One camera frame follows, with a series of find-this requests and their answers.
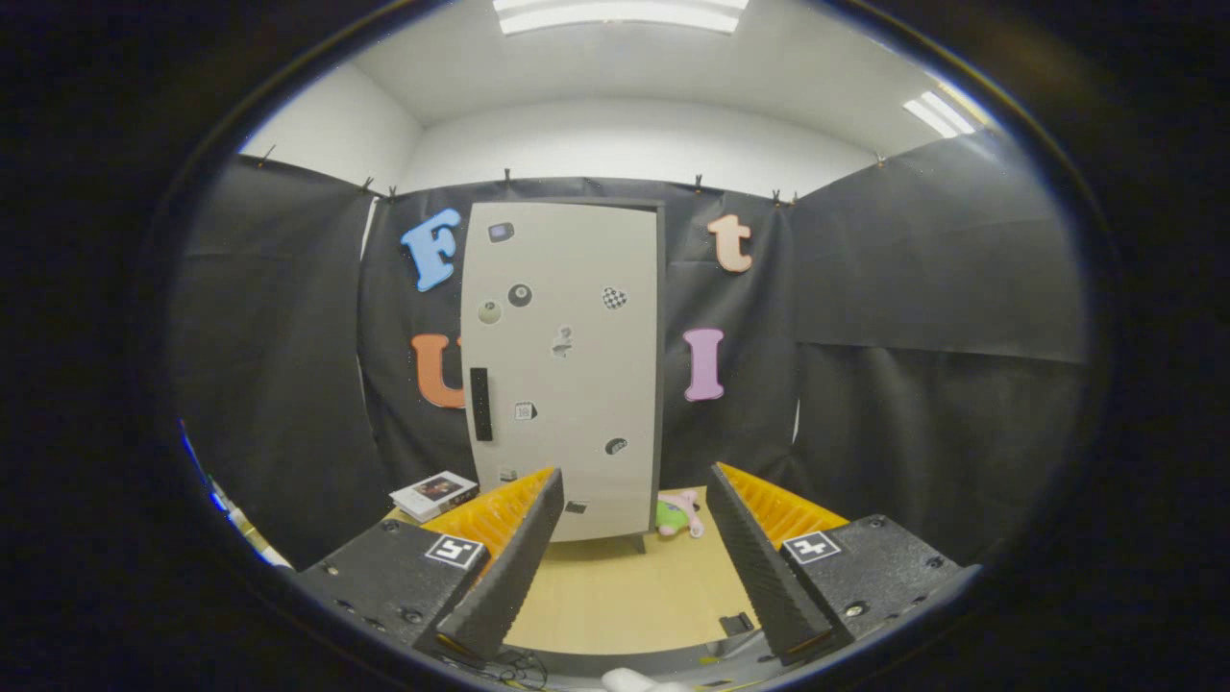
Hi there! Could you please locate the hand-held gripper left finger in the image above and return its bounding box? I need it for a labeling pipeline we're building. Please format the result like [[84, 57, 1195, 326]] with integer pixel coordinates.
[[293, 466, 566, 664]]

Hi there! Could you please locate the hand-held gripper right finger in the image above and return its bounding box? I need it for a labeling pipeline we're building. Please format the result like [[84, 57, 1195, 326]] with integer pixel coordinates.
[[706, 462, 981, 666]]

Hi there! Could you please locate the black door handle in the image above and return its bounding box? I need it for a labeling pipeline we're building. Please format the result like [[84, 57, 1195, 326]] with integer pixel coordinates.
[[470, 367, 494, 442]]

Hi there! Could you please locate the grey shoe cabinet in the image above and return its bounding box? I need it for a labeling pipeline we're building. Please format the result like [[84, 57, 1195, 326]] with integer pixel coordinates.
[[459, 197, 667, 556]]

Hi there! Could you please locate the green pink plush toy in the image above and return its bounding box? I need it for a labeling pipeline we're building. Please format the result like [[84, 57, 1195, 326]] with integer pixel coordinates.
[[655, 489, 705, 539]]

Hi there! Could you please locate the white book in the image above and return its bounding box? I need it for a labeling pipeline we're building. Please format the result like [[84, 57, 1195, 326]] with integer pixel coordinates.
[[389, 470, 480, 523]]

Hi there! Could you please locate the black backdrop cloth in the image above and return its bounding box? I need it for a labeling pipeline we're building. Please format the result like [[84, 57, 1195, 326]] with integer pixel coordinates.
[[171, 130, 1092, 568]]

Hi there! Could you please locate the small ceiling light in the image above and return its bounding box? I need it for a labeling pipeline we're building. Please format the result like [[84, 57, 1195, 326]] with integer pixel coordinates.
[[903, 90, 976, 138]]

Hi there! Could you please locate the long ceiling light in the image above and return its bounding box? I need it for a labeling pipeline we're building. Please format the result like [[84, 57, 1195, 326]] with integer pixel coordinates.
[[493, 0, 750, 37]]

